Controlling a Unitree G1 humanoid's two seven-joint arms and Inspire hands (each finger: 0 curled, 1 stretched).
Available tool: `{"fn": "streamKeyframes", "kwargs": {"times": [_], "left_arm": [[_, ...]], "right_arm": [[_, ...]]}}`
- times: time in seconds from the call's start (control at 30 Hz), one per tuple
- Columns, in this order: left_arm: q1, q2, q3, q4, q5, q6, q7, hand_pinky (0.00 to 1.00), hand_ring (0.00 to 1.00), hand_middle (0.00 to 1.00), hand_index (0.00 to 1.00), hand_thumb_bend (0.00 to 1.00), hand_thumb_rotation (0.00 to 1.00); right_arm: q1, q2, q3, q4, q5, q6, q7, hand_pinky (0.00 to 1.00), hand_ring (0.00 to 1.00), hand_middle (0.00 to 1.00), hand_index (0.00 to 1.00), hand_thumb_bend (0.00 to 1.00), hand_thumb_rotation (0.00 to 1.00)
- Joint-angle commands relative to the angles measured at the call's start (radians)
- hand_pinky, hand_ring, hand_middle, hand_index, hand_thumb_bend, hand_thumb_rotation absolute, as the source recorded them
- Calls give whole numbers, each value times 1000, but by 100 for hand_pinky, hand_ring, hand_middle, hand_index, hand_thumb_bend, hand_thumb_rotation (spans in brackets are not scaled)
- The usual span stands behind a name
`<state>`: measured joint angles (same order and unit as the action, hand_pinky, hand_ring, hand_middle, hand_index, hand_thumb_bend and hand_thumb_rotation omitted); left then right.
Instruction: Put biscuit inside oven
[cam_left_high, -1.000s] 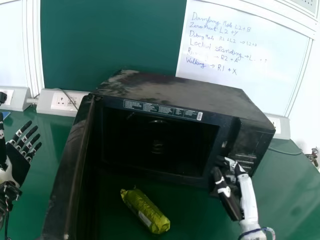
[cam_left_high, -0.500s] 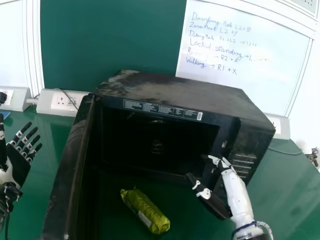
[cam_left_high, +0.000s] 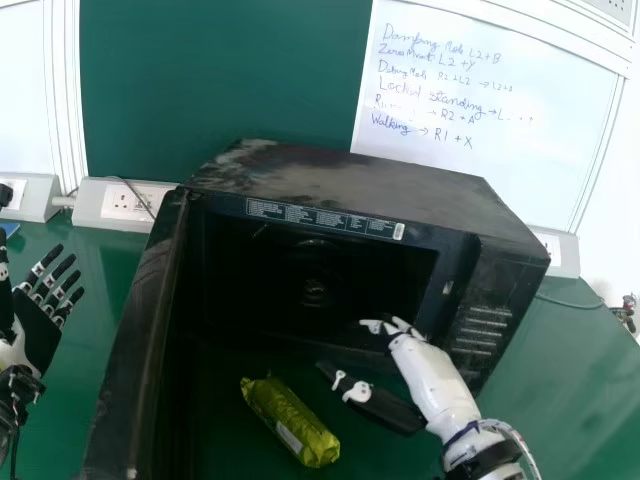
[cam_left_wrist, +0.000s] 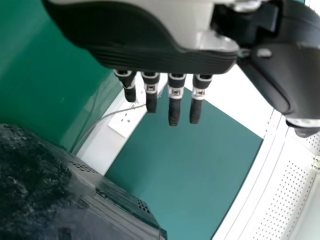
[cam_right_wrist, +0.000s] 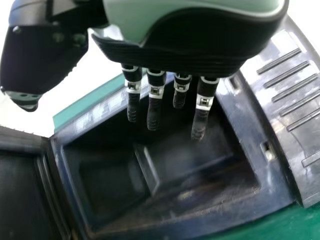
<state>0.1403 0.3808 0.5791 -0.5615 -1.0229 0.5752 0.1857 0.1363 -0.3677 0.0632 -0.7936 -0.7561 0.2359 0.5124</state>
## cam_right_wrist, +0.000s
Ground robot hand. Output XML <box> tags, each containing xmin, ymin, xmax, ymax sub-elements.
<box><xmin>0</xmin><ymin>0</ymin><xmax>290</xmax><ymax>143</ymax></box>

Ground black oven with glass door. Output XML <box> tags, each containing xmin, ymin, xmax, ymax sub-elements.
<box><xmin>0</xmin><ymin>15</ymin><xmax>320</xmax><ymax>240</ymax></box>

